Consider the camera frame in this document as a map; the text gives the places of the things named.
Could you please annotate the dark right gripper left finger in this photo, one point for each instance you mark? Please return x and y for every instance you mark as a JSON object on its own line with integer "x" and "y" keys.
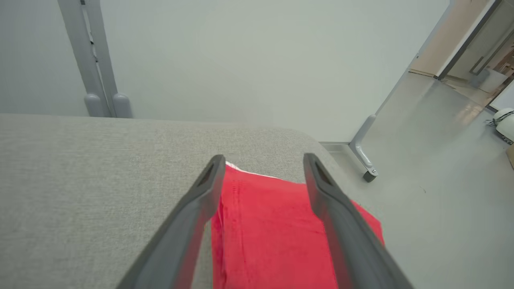
{"x": 188, "y": 224}

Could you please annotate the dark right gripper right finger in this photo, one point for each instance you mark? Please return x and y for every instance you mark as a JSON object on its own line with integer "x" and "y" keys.
{"x": 345, "y": 237}

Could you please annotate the red Bulls shorts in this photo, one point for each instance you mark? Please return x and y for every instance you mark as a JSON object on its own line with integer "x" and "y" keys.
{"x": 273, "y": 233}

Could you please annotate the grey partition foot with caster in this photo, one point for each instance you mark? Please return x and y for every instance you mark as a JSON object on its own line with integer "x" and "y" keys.
{"x": 363, "y": 156}

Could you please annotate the light grey partition panel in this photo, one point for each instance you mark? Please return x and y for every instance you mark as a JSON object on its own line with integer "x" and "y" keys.
{"x": 32, "y": 52}
{"x": 261, "y": 60}

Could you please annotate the white rounded device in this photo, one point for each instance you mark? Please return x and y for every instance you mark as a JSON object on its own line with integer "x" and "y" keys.
{"x": 506, "y": 122}

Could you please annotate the grey partition post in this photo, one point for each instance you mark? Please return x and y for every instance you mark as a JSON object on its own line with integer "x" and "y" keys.
{"x": 80, "y": 56}
{"x": 106, "y": 60}

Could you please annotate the dark door frame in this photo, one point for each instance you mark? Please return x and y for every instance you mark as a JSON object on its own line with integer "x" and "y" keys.
{"x": 466, "y": 40}

